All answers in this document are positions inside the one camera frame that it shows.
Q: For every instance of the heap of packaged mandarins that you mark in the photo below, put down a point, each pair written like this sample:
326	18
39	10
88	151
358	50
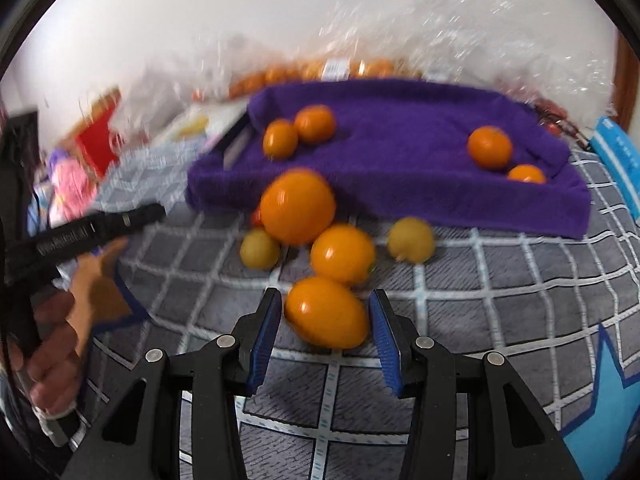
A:
300	72

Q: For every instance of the large orange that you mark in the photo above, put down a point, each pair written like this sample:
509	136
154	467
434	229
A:
297	207

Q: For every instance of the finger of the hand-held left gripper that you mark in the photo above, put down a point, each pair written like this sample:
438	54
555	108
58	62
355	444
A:
135	219

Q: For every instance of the red paper bag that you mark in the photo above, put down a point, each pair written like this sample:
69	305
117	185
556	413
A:
97	142

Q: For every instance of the white price label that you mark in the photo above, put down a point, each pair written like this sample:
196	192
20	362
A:
336	67

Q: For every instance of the white plastic bag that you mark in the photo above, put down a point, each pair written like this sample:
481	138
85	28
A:
137	115

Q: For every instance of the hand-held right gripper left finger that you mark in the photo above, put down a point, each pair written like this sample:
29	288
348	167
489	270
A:
265	335

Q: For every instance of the fruit-printed white carton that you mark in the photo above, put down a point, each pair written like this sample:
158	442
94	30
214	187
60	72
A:
200	125

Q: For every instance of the blue tissue box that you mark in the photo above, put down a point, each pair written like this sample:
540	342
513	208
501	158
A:
617	155

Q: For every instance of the clear plastic bag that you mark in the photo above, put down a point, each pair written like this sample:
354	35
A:
525	45
350	25
190	60

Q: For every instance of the purple towel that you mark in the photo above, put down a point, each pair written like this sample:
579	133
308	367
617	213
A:
400	160

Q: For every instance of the person's left hand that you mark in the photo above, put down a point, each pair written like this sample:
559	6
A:
55	360

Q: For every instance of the small mandarin orange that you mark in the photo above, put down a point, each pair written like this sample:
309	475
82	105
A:
315	123
200	94
280	138
526	174
489	147
343	255

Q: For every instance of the bunch of red cherry tomatoes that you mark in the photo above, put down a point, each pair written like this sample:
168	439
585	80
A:
550	112

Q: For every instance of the pink plush cloth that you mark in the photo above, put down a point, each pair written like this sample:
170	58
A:
70	185

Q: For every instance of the grey checked blanket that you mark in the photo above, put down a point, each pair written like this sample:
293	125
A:
450	310

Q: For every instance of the yellow-green jujube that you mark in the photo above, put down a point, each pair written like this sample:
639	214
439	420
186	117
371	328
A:
411	240
260	249

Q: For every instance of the red cherry tomato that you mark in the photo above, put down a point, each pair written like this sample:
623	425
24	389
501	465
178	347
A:
256	217

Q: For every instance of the brown wooden door frame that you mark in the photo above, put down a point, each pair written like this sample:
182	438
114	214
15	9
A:
627	75

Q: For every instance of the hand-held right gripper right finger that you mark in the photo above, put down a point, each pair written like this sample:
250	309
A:
385	340

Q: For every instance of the oval orange fruit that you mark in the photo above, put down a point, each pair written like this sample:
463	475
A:
327	312

